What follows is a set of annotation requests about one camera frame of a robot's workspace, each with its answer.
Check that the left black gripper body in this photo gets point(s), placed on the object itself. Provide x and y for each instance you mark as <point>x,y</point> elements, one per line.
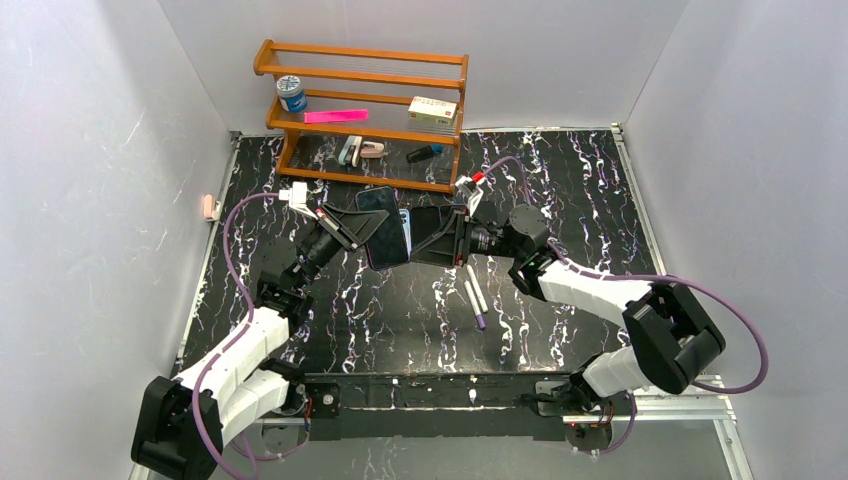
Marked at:
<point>340,228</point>

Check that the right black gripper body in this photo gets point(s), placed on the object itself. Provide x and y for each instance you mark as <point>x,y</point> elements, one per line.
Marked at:
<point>460,235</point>

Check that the purple phone black case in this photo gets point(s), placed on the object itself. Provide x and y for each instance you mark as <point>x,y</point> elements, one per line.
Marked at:
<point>387,247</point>

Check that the light blue phone case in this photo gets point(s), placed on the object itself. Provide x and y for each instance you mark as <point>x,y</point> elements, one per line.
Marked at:
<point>406,226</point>

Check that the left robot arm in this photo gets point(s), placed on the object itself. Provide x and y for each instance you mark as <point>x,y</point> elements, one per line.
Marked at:
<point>185,422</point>

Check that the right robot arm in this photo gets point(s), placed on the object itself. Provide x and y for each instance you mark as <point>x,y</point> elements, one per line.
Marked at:
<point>671,337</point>

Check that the white purple marker right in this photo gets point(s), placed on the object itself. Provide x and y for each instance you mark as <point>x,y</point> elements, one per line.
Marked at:
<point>476,288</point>

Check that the white purple marker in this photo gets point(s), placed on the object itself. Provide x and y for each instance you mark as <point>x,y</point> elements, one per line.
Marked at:
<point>476,307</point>
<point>476,288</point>

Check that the white purple marker left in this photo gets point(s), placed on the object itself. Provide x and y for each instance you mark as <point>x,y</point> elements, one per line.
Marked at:
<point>476,307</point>

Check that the teal white stapler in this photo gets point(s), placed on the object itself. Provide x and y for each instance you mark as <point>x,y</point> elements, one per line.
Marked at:
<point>350,153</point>

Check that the pink small stapler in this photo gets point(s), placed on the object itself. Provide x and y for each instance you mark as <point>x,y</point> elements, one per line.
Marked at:
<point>372,150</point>

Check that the black marker blue cap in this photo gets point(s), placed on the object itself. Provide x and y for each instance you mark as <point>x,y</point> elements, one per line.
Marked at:
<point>424,153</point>

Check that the pink flat strip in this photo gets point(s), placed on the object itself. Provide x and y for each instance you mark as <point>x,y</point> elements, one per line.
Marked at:
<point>336,116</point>

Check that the orange wooden shelf rack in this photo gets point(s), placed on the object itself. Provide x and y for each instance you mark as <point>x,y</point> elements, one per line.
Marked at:
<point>381,82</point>

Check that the white red cardboard box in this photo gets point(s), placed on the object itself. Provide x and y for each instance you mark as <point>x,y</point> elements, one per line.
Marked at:
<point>439,112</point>

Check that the blue white round jar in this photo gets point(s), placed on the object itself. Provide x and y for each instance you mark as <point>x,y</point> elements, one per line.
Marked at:
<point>291,94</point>

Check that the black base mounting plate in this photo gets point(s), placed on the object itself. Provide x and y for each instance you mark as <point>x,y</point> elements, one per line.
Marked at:
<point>445,424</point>

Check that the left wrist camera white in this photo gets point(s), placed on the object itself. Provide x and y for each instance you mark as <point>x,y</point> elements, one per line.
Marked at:
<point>296,198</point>

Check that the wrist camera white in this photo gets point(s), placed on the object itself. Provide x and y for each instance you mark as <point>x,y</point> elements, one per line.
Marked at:
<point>470,189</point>
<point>296,198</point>

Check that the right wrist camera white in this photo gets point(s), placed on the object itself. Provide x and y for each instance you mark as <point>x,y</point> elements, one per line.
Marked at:
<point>470,189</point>

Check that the pink wall clip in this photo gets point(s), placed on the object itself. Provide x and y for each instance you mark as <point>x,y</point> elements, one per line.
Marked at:
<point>210,208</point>

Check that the aluminium front rail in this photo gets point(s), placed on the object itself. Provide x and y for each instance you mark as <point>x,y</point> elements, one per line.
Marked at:
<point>326,396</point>

